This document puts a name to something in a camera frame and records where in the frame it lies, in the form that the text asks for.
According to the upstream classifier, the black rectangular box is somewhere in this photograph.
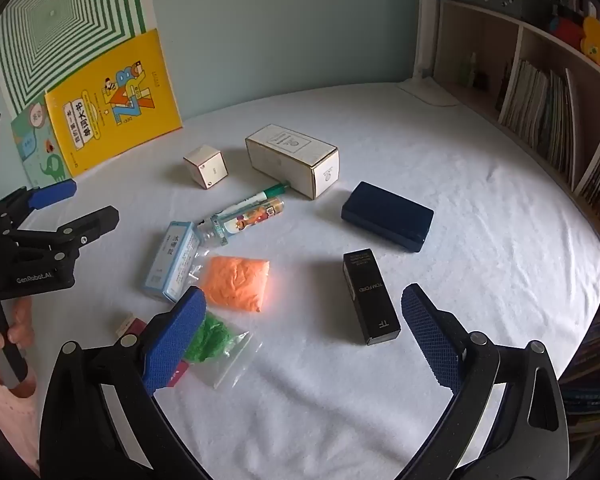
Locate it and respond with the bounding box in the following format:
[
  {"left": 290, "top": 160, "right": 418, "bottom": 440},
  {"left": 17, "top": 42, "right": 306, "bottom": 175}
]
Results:
[{"left": 343, "top": 248, "right": 402, "bottom": 346}]

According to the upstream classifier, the navy blue case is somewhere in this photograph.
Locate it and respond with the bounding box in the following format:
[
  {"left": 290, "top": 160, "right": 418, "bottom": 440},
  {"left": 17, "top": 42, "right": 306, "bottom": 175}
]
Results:
[{"left": 341, "top": 181, "right": 435, "bottom": 253}]

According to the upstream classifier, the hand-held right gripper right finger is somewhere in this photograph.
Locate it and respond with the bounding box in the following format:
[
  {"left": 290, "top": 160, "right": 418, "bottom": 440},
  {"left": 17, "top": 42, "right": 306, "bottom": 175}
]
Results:
[{"left": 395, "top": 283, "right": 568, "bottom": 480}]

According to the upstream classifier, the long white cardboard box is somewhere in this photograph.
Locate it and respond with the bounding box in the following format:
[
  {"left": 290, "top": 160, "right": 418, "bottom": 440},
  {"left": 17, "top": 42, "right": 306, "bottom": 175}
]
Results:
[{"left": 245, "top": 123, "right": 340, "bottom": 201}]

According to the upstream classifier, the orange powder bag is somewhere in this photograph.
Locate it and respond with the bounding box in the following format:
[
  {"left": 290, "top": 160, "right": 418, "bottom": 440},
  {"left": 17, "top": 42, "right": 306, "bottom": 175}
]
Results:
[{"left": 198, "top": 256, "right": 271, "bottom": 314}]

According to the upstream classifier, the small white cube box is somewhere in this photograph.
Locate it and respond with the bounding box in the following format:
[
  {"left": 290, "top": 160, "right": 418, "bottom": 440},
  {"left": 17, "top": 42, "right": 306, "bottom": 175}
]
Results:
[{"left": 183, "top": 144, "right": 228, "bottom": 191}]

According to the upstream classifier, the small red and white box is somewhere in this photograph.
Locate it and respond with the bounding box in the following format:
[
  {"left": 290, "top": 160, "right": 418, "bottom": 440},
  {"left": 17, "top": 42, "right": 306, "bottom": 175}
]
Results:
[{"left": 116, "top": 314, "right": 191, "bottom": 388}]

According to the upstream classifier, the clear bag of green shreds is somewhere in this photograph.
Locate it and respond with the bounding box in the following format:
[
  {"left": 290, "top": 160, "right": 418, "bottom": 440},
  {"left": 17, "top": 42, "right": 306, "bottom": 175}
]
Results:
[{"left": 182, "top": 310, "right": 262, "bottom": 390}]

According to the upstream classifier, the blue and white medicine box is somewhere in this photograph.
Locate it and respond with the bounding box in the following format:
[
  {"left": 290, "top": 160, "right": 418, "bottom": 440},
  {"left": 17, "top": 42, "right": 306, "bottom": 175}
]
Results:
[{"left": 142, "top": 220, "right": 203, "bottom": 303}]

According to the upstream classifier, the row of thin books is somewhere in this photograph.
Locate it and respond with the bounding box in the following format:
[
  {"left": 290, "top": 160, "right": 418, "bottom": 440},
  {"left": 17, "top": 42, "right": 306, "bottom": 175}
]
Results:
[{"left": 497, "top": 57, "right": 578, "bottom": 191}]

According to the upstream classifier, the teal elephant book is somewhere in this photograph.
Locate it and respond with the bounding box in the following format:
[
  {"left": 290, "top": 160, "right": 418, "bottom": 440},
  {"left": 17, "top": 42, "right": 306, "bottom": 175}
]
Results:
[{"left": 10, "top": 92, "right": 76, "bottom": 188}]

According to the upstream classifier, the person's left hand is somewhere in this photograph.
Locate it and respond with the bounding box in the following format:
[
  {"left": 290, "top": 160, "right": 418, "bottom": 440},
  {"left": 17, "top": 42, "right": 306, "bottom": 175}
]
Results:
[{"left": 0, "top": 297, "right": 36, "bottom": 398}]

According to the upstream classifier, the red and yellow toy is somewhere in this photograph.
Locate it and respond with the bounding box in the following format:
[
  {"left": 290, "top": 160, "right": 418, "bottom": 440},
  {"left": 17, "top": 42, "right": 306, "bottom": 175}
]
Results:
[{"left": 550, "top": 2, "right": 600, "bottom": 66}]

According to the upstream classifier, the green striped book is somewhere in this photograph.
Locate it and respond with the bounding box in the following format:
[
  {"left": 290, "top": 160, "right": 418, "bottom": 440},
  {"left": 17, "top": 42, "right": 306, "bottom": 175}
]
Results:
[{"left": 0, "top": 0, "right": 148, "bottom": 116}]

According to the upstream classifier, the stack of books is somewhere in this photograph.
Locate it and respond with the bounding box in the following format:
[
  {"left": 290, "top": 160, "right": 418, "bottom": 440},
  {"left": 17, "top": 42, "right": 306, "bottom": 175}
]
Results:
[{"left": 560, "top": 310, "right": 600, "bottom": 441}]

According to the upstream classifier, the clear plastic tube bottle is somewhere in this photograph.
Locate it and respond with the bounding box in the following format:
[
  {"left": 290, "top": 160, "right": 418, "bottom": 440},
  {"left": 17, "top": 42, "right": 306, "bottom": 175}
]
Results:
[{"left": 197, "top": 197, "right": 286, "bottom": 247}]

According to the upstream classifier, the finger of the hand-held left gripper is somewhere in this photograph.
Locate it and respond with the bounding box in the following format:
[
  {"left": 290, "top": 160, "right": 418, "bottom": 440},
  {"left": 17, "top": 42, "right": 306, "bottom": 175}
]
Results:
[
  {"left": 5, "top": 205, "right": 120, "bottom": 261},
  {"left": 0, "top": 179, "right": 78, "bottom": 221}
]

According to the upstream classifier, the green marker pen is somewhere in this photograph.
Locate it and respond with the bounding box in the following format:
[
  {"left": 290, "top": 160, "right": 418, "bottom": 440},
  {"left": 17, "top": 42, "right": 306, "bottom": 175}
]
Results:
[{"left": 220, "top": 182, "right": 292, "bottom": 216}]

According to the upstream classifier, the pink clothing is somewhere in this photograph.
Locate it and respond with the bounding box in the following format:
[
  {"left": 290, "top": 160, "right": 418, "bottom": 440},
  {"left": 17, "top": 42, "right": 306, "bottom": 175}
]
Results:
[{"left": 0, "top": 375, "right": 46, "bottom": 466}]

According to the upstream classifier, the white tablecloth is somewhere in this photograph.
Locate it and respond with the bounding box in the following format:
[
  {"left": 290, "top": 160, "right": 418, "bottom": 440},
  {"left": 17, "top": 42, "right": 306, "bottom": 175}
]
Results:
[{"left": 0, "top": 80, "right": 600, "bottom": 480}]

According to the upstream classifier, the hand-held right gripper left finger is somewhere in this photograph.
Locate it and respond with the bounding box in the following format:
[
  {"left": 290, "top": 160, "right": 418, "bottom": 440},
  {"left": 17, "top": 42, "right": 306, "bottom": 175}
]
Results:
[{"left": 39, "top": 286, "right": 216, "bottom": 480}]

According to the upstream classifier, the yellow picture book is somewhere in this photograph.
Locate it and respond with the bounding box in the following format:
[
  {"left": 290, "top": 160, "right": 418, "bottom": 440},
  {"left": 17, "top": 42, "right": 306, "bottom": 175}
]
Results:
[{"left": 44, "top": 28, "right": 183, "bottom": 178}]

